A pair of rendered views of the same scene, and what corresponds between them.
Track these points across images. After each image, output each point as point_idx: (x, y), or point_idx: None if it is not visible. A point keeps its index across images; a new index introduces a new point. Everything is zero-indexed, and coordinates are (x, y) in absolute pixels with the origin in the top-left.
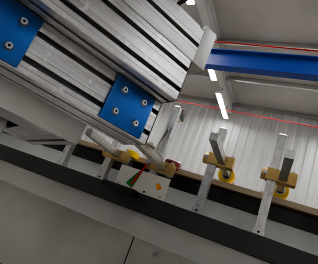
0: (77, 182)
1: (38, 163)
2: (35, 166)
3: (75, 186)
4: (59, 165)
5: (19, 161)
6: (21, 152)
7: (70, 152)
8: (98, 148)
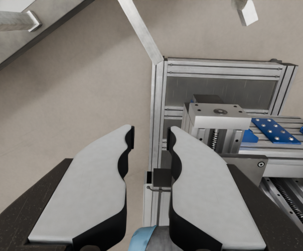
0: (85, 4)
1: (24, 49)
2: (25, 50)
3: (87, 5)
4: (48, 29)
5: (3, 66)
6: None
7: (20, 16)
8: None
